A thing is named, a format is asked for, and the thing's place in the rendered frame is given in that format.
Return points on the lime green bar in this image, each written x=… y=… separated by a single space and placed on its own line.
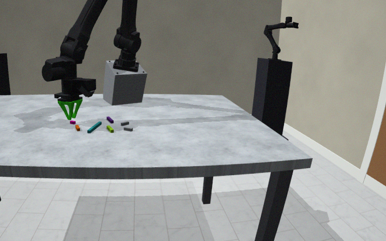
x=110 y=129

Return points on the purple rod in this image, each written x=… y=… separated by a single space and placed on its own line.
x=110 y=120

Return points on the turquoise rod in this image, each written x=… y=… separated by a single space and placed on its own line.
x=94 y=127

